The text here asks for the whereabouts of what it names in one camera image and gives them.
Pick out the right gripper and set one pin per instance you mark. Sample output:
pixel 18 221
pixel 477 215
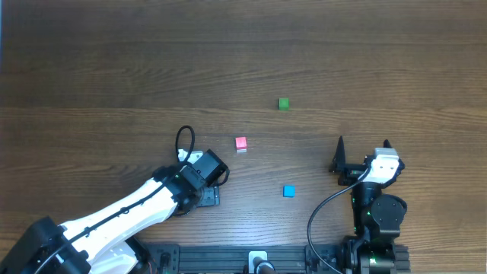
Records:
pixel 352 173

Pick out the blue cube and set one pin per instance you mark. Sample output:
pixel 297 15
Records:
pixel 289 191

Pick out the green cube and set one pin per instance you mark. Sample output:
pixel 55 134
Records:
pixel 284 103

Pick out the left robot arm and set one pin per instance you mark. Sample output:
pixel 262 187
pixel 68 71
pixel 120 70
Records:
pixel 129 213

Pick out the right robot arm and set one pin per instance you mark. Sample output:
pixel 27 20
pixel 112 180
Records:
pixel 386 213

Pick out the pink cube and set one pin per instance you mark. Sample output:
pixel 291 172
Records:
pixel 240 142

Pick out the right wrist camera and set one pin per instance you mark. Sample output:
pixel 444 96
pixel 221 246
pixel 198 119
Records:
pixel 384 165

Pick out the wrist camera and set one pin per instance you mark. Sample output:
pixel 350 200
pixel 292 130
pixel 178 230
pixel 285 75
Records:
pixel 384 165
pixel 194 156

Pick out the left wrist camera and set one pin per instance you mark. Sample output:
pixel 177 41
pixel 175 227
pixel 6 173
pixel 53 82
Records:
pixel 194 156

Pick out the mounting rail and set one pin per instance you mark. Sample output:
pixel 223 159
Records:
pixel 220 259

